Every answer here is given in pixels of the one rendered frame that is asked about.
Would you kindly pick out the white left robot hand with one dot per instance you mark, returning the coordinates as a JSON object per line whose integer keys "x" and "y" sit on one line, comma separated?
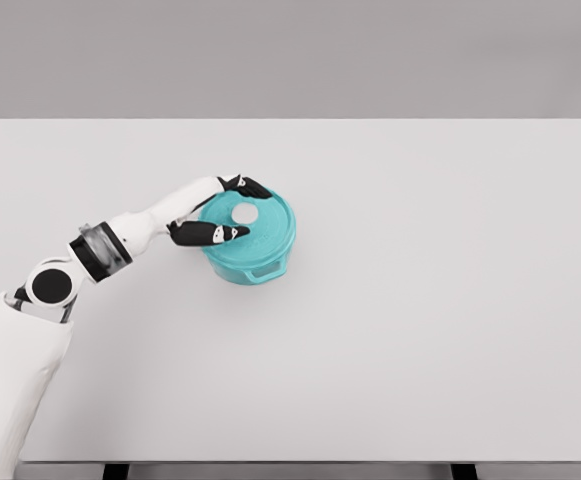
{"x": 196, "y": 233}

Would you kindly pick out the teal pot lid white knob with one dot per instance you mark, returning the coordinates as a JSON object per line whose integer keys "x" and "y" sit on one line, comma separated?
{"x": 265, "y": 230}

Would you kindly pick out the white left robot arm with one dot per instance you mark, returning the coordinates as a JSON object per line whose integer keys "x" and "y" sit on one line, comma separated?
{"x": 20, "y": 345}

